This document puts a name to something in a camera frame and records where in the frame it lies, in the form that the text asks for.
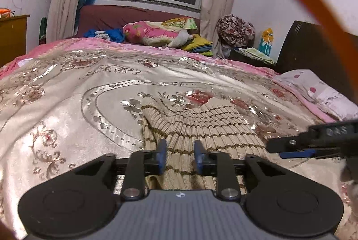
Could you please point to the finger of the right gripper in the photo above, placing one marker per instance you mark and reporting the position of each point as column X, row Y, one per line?
column 286, row 144

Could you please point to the dark floral bundle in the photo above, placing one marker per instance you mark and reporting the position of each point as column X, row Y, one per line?
column 235, row 31

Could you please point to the yellow folded cloth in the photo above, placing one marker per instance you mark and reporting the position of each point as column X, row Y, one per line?
column 198, row 45

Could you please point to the maroon sofa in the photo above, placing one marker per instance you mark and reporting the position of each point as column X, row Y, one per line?
column 104, row 17

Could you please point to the beige brown-striped knit sweater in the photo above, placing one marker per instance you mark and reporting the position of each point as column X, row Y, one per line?
column 217, row 124

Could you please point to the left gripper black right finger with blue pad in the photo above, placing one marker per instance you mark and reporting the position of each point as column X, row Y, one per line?
column 221, row 166

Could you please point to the blue clothing pile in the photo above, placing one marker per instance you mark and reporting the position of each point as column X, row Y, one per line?
column 111, row 35

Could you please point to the white pink-dotted pillow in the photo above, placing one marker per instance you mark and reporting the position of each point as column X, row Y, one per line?
column 320, row 98

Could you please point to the pink floral folded quilt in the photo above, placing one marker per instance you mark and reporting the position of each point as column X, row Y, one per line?
column 173, row 33

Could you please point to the dark wooden headboard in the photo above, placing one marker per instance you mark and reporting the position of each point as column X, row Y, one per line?
column 305, row 47

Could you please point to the green white folded papers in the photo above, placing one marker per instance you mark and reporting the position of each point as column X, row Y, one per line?
column 255, row 54

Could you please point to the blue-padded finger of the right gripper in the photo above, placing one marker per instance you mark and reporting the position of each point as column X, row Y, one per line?
column 307, row 153

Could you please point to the wooden side cabinet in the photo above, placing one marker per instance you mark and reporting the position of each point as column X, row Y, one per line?
column 13, row 31

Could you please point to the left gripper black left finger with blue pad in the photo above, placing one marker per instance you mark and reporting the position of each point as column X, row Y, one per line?
column 140, row 165

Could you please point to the blue yellow cartoon bag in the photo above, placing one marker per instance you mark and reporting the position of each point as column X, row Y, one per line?
column 266, row 41

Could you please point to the floral satin bedspread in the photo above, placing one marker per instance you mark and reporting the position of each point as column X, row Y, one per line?
column 69, row 102

